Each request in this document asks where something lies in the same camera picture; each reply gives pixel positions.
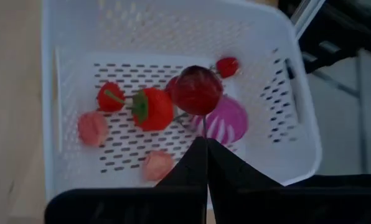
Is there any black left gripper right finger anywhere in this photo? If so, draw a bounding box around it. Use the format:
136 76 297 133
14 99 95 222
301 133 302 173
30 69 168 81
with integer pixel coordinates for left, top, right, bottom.
207 138 371 224

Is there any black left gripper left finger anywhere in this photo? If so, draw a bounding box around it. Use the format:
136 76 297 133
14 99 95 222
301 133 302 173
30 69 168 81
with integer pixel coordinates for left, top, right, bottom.
44 136 209 224

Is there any pale pink toy fruit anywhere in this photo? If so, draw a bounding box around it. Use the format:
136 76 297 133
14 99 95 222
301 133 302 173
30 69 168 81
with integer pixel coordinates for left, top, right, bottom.
77 111 109 147
141 150 176 183

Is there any purple toy onion half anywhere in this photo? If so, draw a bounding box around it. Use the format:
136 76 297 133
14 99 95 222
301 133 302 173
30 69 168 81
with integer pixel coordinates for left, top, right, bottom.
190 95 249 146

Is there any red toy strawberry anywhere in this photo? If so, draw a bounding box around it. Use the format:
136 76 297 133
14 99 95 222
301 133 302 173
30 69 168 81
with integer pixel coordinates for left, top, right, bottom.
131 86 176 132

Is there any red toy cherry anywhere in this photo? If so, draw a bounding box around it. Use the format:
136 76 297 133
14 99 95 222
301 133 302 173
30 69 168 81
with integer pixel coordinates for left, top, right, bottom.
215 56 240 79
172 64 224 140
164 76 181 102
96 81 133 113

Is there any white perforated plastic basket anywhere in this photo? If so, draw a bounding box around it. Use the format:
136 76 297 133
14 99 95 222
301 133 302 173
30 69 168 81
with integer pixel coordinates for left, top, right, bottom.
41 0 323 202

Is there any black metal table frame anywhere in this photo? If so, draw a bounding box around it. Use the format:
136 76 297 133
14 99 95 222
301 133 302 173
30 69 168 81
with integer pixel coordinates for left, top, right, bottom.
278 0 371 75

